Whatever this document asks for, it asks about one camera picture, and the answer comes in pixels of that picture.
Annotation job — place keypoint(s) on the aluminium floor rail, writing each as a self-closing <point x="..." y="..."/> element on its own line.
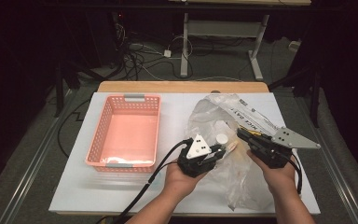
<point x="31" y="174"/>
<point x="338" y="180"/>

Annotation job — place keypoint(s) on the person's right hand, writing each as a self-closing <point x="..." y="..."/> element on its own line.
<point x="281" y="179"/>

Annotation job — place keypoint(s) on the small white power adapter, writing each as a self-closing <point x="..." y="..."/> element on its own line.
<point x="167" y="53"/>

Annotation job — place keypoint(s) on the white metal desk frame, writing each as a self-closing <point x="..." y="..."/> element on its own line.
<point x="223" y="28"/>

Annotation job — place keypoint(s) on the pink perforated plastic basket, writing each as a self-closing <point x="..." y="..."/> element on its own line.
<point x="130" y="130"/>

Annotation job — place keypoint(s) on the black metal stand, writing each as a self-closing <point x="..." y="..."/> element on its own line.
<point x="314" y="102"/>
<point x="59" y="93"/>

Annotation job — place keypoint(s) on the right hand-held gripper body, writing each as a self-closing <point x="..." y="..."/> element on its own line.
<point x="276" y="152"/>

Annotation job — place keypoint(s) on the person's left hand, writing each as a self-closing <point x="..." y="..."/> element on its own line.
<point x="180" y="183"/>

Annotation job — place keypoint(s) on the clear smiley plastic bag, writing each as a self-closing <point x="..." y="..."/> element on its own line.
<point x="211" y="118"/>

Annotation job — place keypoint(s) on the white ointment tube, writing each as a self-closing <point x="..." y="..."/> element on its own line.
<point x="115" y="160"/>

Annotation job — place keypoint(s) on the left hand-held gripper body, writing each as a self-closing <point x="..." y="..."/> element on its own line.
<point x="194" y="163"/>

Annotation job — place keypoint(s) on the white table mat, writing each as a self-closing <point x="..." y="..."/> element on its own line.
<point x="74" y="193"/>

